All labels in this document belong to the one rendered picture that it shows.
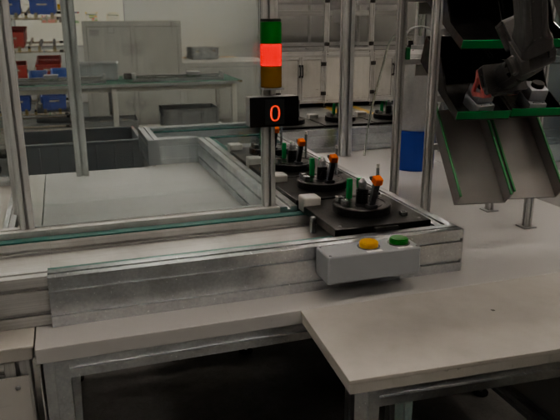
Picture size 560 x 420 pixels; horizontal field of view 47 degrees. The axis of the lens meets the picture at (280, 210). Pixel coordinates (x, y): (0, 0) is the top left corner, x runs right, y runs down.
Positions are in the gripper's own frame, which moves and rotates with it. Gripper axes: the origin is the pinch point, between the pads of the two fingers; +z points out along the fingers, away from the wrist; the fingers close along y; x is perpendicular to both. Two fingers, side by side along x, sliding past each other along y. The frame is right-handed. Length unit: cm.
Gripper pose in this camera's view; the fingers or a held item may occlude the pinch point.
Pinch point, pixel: (482, 91)
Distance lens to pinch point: 160.0
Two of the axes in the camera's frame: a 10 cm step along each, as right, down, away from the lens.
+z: -2.3, 1.6, 9.6
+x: 1.8, 9.8, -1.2
